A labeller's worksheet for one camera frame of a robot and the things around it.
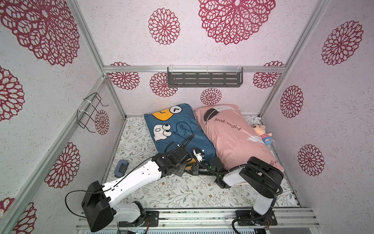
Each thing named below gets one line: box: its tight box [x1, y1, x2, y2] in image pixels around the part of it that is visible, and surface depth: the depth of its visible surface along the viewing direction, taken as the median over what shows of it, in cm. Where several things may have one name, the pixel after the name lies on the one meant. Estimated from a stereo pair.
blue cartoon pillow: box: [144, 103, 217, 159], surface depth 105 cm
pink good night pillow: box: [194, 104, 284, 171], surface depth 94 cm
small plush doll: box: [251, 124, 273, 146], surface depth 102 cm
